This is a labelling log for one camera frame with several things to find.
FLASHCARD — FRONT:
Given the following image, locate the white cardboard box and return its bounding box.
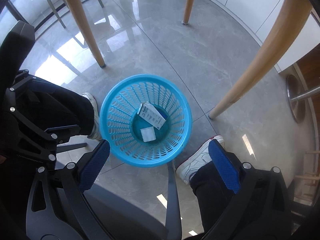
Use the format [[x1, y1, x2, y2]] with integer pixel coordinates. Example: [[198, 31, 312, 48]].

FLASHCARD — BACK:
[[137, 102, 167, 130]]

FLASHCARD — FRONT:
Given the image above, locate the blue plastic trash basket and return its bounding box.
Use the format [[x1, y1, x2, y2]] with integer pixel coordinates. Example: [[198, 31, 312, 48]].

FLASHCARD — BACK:
[[100, 74, 193, 167]]

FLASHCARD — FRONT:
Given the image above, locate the person's right leg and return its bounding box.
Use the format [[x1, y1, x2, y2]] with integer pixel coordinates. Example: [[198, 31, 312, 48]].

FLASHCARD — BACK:
[[189, 162, 234, 239]]

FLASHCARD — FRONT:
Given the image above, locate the right white sneaker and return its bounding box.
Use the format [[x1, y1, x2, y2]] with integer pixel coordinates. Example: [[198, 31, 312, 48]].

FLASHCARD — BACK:
[[176, 135, 225, 185]]

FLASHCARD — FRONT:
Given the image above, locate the white sneaker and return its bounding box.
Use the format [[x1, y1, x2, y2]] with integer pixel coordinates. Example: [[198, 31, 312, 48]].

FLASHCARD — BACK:
[[82, 93, 102, 141], [176, 135, 225, 185]]

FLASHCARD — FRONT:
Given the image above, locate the left white sneaker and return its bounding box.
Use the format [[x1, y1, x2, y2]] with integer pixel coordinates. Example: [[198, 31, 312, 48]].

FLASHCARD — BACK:
[[82, 93, 102, 141]]

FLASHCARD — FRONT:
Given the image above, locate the small white paper piece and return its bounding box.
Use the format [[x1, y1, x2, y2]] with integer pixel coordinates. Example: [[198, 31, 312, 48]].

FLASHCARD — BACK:
[[140, 126, 156, 142]]

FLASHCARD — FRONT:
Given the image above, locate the wooden chair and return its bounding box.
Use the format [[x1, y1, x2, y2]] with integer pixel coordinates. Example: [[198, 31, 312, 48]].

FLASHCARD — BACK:
[[293, 150, 319, 206]]

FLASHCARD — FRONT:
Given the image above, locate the metal bar table stand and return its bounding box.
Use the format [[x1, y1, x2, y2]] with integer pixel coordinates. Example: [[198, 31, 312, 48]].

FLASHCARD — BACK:
[[286, 74, 319, 124]]

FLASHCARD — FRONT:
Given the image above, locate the round white table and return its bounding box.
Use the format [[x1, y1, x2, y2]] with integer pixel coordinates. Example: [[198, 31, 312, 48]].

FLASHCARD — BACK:
[[71, 0, 312, 119]]

